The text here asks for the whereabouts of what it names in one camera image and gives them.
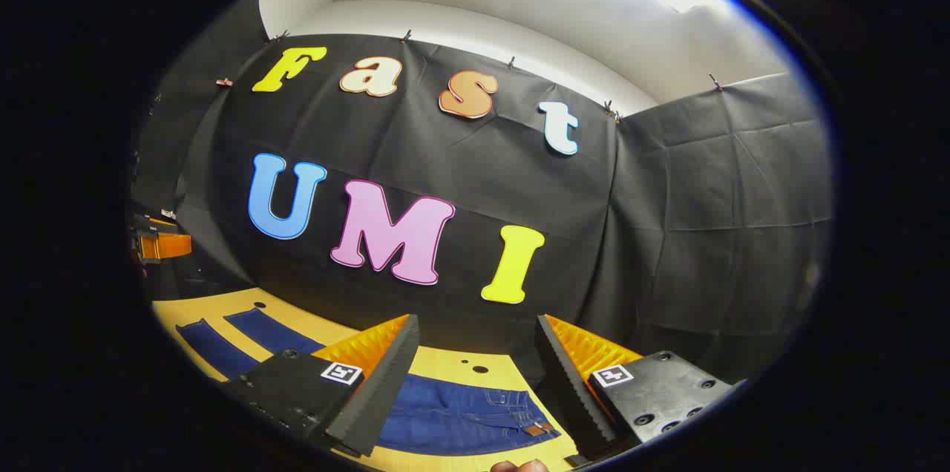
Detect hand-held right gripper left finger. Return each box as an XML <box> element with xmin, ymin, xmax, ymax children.
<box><xmin>221</xmin><ymin>313</ymin><xmax>421</xmax><ymax>458</ymax></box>

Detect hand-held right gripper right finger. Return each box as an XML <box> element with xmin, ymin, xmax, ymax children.
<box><xmin>535</xmin><ymin>314</ymin><xmax>747</xmax><ymax>460</ymax></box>

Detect blue denim jeans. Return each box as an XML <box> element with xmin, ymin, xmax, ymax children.
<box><xmin>176</xmin><ymin>307</ymin><xmax>563</xmax><ymax>456</ymax></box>

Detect black backdrop cloth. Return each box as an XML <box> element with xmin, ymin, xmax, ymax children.
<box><xmin>130</xmin><ymin>0</ymin><xmax>836</xmax><ymax>384</ymax></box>

